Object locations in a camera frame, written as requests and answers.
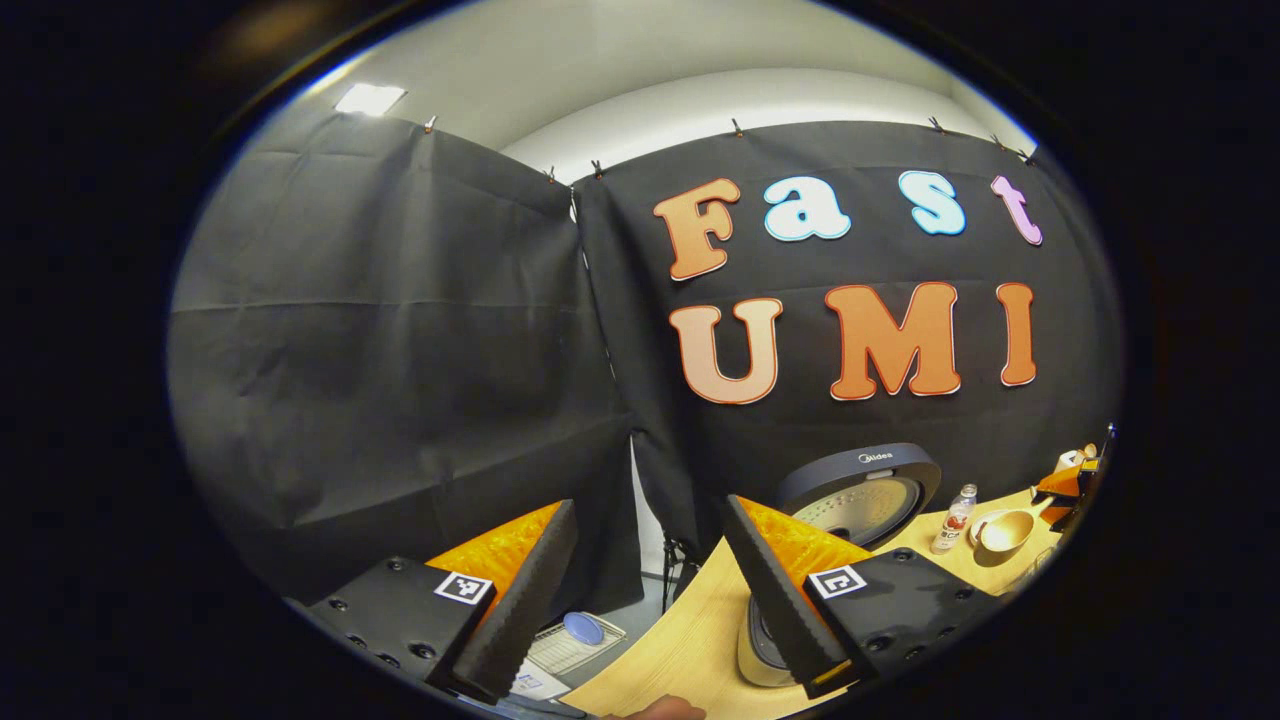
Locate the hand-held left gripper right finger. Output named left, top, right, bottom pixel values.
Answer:
left=724, top=495, right=1001, bottom=701

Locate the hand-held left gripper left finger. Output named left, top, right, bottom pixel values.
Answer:
left=283, top=498, right=581, bottom=706

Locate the wooden spoon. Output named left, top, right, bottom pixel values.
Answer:
left=975, top=497, right=1061, bottom=554

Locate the dark grey rice cooker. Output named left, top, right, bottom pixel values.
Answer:
left=737, top=442, right=943, bottom=689

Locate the white paper sheet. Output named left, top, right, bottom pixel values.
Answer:
left=508, top=660, right=571, bottom=701

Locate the clear drink bottle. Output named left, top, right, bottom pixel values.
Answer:
left=930, top=484, right=979, bottom=555

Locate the black backdrop stand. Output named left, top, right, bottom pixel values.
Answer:
left=660, top=537, right=693, bottom=613

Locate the black backdrop cloth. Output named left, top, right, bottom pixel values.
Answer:
left=168, top=110, right=1126, bottom=606

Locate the row of backdrop clips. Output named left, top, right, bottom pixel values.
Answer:
left=423, top=113, right=1036, bottom=183

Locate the ceiling light panel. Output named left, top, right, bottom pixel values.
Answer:
left=333, top=83, right=408, bottom=116

